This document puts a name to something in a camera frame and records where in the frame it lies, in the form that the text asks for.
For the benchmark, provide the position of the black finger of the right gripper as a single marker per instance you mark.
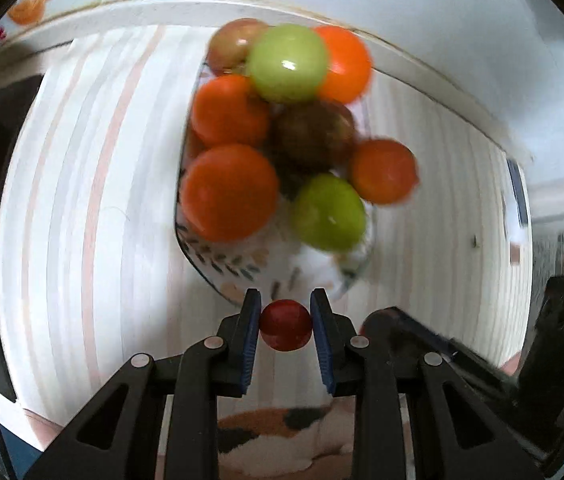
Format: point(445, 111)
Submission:
point(407, 342)

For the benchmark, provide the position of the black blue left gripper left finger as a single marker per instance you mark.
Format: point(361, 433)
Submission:
point(116, 434)

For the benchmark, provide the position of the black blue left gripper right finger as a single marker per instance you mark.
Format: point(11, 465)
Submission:
point(433, 415)

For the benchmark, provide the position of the red cherry tomato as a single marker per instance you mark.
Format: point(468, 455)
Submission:
point(285, 325)

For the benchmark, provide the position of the green apple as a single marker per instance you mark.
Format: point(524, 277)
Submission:
point(288, 64)
point(327, 214)

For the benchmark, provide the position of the dark red round fruit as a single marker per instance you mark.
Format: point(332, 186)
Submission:
point(383, 171)

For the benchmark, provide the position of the orange low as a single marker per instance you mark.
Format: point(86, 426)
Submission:
point(229, 193)

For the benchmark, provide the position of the white patterned fruit bowl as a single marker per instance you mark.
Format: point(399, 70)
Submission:
point(274, 260)

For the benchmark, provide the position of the calico cat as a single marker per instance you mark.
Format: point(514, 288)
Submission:
point(275, 441)

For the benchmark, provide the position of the striped counter mat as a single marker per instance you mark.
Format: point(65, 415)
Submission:
point(145, 198)

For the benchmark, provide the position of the dark blue phone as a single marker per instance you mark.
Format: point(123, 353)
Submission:
point(518, 191)

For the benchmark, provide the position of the dark brown apple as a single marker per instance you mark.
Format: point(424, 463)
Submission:
point(316, 134)

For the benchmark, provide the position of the orange in bowl rear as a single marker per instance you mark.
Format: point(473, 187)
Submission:
point(350, 65)

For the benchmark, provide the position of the orange in bowl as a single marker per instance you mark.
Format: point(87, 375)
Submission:
point(350, 65)
point(227, 110)

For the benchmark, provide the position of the orange in bowl left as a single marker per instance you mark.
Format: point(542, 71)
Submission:
point(227, 110)

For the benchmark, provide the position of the brown-green apple rear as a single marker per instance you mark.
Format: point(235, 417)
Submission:
point(230, 45)

